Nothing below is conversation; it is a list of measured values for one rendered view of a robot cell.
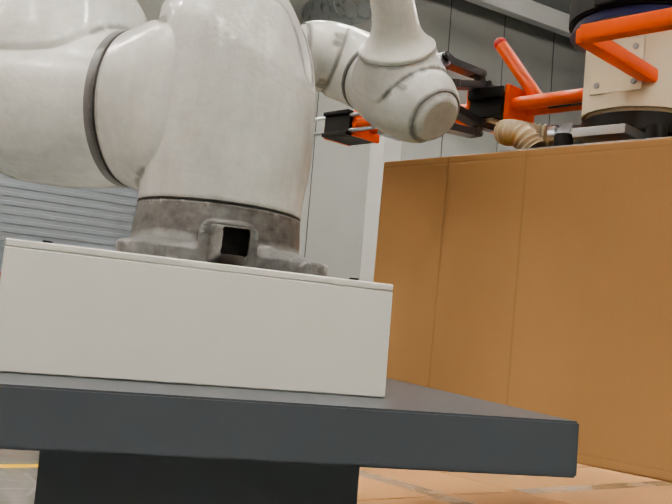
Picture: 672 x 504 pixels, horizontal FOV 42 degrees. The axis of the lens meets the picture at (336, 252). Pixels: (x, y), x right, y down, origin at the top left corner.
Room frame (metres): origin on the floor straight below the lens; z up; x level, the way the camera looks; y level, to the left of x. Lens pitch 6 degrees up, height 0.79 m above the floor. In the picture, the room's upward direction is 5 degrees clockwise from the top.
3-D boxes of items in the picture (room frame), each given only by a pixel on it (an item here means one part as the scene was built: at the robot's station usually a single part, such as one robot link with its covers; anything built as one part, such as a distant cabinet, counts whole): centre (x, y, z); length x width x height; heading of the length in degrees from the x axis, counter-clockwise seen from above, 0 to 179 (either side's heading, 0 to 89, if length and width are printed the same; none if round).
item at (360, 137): (1.69, -0.01, 1.21); 0.08 x 0.07 x 0.05; 45
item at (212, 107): (0.82, 0.12, 1.01); 0.18 x 0.16 x 0.22; 73
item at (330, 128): (1.62, -0.01, 1.21); 0.31 x 0.03 x 0.05; 45
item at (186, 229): (0.80, 0.11, 0.87); 0.22 x 0.18 x 0.06; 15
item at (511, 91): (1.44, -0.26, 1.20); 0.10 x 0.08 x 0.06; 135
